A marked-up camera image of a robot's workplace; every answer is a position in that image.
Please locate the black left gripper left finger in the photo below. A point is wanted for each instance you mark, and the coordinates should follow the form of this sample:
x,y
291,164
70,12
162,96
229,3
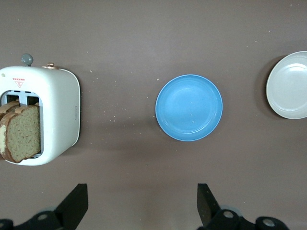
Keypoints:
x,y
64,213

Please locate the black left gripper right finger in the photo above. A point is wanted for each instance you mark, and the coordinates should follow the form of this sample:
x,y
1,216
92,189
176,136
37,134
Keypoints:
x,y
211,215

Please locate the brown bread slice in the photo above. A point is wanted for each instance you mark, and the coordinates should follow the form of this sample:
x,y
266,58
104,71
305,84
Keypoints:
x,y
24,135
7,107

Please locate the blue plate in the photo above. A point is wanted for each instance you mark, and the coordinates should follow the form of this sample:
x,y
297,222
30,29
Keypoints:
x,y
189,107

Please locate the beige plate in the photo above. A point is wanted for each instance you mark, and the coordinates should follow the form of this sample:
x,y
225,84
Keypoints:
x,y
289,86

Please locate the white toaster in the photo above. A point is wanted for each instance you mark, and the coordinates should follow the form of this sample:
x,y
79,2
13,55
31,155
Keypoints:
x,y
58,107

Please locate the copper toaster dial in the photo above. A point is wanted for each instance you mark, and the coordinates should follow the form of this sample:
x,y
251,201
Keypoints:
x,y
51,66

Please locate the grey toaster lever knob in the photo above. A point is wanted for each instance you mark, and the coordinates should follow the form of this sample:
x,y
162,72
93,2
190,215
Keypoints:
x,y
27,58

